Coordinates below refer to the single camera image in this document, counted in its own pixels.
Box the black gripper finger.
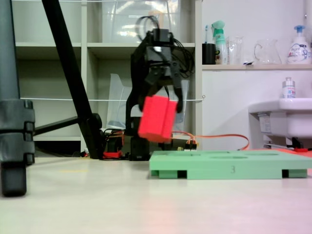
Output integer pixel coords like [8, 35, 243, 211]
[170, 61, 185, 113]
[138, 70, 164, 112]

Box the red cross columnar block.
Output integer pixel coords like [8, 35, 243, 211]
[137, 95, 178, 144]

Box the clear plastic file holder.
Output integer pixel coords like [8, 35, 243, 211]
[106, 73, 190, 131]

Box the black cup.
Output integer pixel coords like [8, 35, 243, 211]
[202, 43, 217, 65]

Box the clear plastic storage box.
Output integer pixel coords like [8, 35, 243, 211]
[101, 0, 182, 44]

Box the green spray bottle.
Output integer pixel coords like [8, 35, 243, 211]
[211, 20, 229, 65]

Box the clear measuring cup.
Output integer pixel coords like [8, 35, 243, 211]
[225, 36, 244, 65]

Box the beige shelf unit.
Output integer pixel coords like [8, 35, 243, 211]
[11, 0, 203, 158]

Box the light wooden ledge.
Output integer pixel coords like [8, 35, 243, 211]
[202, 63, 312, 71]

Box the red and black table clamp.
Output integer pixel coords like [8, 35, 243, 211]
[102, 128, 125, 160]

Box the glass pitcher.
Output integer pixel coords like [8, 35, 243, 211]
[254, 39, 282, 65]

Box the green shape sorter board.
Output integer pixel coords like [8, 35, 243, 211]
[148, 150, 312, 180]

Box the black tripod leg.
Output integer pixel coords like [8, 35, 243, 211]
[33, 0, 103, 159]

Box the clear sanitizer bottle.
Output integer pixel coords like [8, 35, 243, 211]
[282, 77, 297, 99]

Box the white foam soap bottle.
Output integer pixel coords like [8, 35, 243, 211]
[287, 25, 312, 65]

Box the white sink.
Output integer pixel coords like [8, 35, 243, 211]
[248, 97, 312, 139]

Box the grey tripod leg with locks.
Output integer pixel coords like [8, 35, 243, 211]
[0, 0, 36, 197]

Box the long black wire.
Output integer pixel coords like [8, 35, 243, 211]
[171, 36, 196, 77]

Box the looped black arm wire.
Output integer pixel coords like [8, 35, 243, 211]
[136, 15, 160, 41]

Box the circuit board with orange wires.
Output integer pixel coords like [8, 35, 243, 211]
[177, 139, 200, 151]

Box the long orange wire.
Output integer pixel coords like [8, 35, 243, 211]
[170, 131, 250, 151]

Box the thin white cord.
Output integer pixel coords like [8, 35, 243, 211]
[19, 95, 207, 102]

